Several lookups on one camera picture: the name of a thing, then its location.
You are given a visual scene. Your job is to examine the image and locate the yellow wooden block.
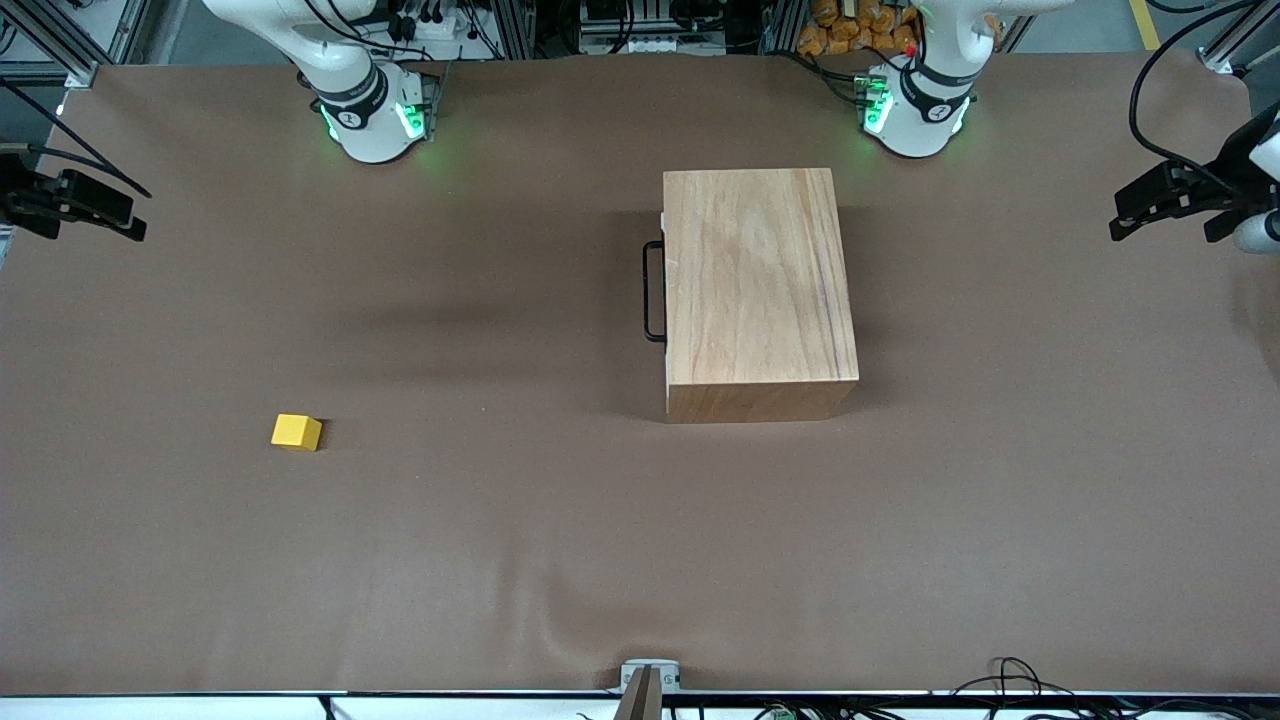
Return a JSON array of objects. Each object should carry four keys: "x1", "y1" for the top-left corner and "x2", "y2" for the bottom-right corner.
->
[{"x1": 271, "y1": 413, "x2": 324, "y2": 452}]

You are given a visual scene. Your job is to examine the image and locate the wooden drawer with black handle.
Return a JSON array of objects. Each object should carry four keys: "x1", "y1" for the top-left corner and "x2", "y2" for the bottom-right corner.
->
[{"x1": 642, "y1": 210, "x2": 669, "y2": 344}]

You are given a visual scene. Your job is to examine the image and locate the bag of orange objects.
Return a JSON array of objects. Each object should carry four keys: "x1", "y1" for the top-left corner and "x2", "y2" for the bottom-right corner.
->
[{"x1": 797, "y1": 0, "x2": 921, "y2": 58}]

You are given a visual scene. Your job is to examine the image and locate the white power strip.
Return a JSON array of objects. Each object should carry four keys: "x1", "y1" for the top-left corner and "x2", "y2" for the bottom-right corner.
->
[{"x1": 385, "y1": 0, "x2": 481, "y2": 51}]

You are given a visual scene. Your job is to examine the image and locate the wooden cabinet box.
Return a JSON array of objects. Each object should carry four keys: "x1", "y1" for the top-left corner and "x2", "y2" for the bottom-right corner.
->
[{"x1": 662, "y1": 167, "x2": 861, "y2": 424}]

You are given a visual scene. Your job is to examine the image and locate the silver electronics box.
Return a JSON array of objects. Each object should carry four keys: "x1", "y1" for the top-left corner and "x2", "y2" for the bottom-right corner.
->
[{"x1": 580, "y1": 0, "x2": 701, "y2": 56}]

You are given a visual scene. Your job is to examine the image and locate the grey metal table clamp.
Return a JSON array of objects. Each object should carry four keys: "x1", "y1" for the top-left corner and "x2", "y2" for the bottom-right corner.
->
[{"x1": 615, "y1": 658, "x2": 681, "y2": 720}]

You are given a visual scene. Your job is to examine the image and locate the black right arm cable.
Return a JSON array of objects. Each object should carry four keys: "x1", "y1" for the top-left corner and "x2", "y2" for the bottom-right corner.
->
[{"x1": 0, "y1": 78, "x2": 153, "y2": 198}]

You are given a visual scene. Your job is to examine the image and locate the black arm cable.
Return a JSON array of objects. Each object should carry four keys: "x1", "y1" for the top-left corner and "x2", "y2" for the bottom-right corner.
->
[
  {"x1": 1128, "y1": 0, "x2": 1280, "y2": 196},
  {"x1": 0, "y1": 78, "x2": 153, "y2": 198}
]

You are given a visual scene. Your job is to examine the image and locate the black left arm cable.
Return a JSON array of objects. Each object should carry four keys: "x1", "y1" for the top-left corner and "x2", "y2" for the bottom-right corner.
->
[{"x1": 1128, "y1": 0, "x2": 1280, "y2": 196}]

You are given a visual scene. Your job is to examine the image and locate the aluminium frame profile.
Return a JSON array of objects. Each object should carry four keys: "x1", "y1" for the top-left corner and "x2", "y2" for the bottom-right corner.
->
[
  {"x1": 0, "y1": 0, "x2": 101, "y2": 89},
  {"x1": 1198, "y1": 0, "x2": 1280, "y2": 76}
]

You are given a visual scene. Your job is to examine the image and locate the black cable bundle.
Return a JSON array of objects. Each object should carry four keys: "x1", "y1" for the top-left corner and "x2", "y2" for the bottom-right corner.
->
[{"x1": 950, "y1": 657, "x2": 1280, "y2": 720}]

